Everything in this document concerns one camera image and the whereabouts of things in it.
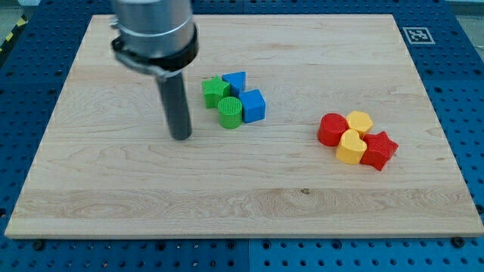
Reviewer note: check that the blue triangle block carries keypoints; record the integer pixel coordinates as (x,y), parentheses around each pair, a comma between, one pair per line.
(237,82)

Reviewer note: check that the green cylinder block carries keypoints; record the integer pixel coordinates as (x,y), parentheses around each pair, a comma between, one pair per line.
(230,112)

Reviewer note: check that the blue cube block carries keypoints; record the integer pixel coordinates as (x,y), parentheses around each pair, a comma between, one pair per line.
(254,106)

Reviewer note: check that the green star block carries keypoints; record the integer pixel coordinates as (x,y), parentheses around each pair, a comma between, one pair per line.
(214,90)

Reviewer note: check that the wooden board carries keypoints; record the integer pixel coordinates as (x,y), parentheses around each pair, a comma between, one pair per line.
(107,167)

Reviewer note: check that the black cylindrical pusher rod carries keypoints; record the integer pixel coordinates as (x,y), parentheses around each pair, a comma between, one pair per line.
(175,104)

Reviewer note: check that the red cylinder block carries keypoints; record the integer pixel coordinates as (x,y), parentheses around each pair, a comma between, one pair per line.
(331,128)

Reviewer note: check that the yellow heart block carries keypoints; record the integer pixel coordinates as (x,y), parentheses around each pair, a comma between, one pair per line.
(351,147)

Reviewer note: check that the yellow hexagon block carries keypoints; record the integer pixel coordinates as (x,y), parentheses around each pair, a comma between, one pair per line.
(360,121)

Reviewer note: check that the red star block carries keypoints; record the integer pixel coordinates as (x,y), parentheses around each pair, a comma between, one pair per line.
(380,149)

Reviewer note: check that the white fiducial marker tag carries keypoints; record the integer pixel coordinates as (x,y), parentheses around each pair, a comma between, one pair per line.
(418,35)

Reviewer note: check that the yellow black hazard tape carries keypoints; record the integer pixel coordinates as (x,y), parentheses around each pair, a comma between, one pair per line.
(14,34)

